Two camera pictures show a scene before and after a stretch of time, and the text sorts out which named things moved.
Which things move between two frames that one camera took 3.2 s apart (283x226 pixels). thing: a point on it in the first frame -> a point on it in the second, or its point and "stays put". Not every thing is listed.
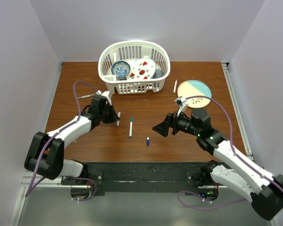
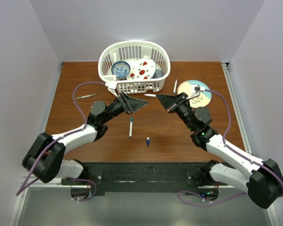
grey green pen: (85, 96) stays put
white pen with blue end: (175, 86) stays put
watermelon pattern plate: (142, 68) stays put
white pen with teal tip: (131, 123) stays put
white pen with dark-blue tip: (118, 121) -> (150, 95)
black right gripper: (162, 128) -> (170, 102)
